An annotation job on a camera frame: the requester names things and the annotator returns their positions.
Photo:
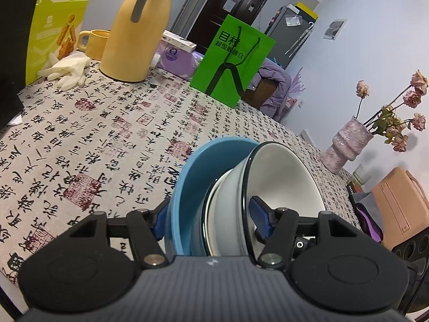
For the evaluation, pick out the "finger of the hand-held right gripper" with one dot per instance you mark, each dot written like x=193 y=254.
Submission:
x=303 y=245

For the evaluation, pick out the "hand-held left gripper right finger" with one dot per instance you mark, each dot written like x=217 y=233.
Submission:
x=260 y=219

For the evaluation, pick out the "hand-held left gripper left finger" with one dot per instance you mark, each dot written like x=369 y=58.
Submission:
x=160 y=221

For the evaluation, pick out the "white bowl black rim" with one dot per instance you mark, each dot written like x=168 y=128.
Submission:
x=224 y=214
x=288 y=177

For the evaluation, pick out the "blue bowl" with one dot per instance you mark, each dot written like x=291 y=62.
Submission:
x=191 y=201

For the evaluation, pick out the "pink hard case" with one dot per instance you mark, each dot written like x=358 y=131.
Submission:
x=402 y=204

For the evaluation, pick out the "red box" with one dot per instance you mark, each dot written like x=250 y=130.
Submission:
x=353 y=187

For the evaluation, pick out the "calligraphy printed tablecloth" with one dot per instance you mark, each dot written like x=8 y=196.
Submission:
x=100 y=161

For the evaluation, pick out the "glass cup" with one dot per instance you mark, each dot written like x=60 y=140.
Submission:
x=360 y=174

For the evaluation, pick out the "pink ribbed vase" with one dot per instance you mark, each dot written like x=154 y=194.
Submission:
x=348 y=144

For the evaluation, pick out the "purple padded jacket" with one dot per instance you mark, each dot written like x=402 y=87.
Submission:
x=276 y=97

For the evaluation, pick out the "wooden chair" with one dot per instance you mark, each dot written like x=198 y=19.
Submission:
x=261 y=92

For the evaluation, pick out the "purple tissue pack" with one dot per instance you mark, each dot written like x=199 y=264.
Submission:
x=177 y=60

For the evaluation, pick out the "green paper bag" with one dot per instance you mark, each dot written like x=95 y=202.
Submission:
x=231 y=60

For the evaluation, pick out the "white rubber gloves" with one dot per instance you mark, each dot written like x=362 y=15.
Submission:
x=72 y=70

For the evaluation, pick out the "yellow thermos jug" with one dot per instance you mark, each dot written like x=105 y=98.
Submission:
x=134 y=43

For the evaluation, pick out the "white flat box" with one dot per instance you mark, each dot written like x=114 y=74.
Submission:
x=179 y=40

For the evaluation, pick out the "white umbrella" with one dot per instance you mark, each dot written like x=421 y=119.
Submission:
x=300 y=40

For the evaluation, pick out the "grey refrigerator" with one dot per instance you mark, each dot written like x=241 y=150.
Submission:
x=285 y=37

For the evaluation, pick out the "yellow mug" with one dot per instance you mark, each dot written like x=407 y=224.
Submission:
x=95 y=45

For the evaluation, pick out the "dark entrance door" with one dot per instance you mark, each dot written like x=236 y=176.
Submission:
x=214 y=13

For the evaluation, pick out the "yellow box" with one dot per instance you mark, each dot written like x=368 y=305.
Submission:
x=306 y=10

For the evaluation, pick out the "yellow-green snack box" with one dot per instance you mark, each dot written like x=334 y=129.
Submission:
x=50 y=26

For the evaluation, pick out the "purple wall sticker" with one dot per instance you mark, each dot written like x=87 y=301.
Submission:
x=297 y=82

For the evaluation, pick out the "wall picture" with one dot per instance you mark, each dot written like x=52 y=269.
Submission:
x=335 y=30

